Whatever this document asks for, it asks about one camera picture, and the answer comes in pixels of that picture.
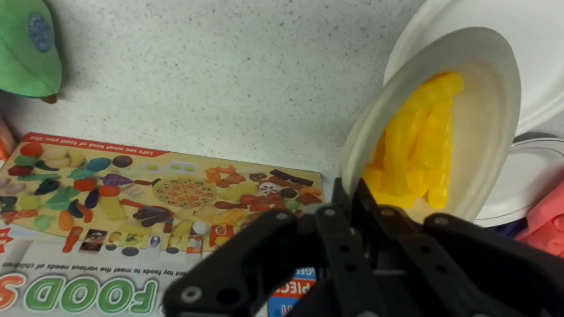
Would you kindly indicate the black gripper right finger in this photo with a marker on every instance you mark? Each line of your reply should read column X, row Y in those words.
column 470, row 270

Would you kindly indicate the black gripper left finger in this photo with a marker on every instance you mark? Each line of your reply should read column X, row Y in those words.
column 248, row 258

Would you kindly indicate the yellow toy chips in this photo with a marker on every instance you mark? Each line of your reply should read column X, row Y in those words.
column 417, row 147

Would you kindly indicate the white bowl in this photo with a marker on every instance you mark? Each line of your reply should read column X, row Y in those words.
column 487, row 117

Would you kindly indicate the small white plate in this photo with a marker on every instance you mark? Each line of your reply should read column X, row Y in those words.
column 530, row 182

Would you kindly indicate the large white plate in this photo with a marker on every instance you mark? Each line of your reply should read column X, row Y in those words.
column 530, row 53

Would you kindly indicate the coral pink cloth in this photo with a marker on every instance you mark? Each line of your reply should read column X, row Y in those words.
column 547, row 222

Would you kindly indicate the toy food set box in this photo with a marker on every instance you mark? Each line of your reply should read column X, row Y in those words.
column 117, row 235

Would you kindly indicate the peach orange cloth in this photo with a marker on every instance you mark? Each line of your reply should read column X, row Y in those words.
column 4, row 143

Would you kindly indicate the green ball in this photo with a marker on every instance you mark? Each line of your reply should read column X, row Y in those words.
column 27, row 53

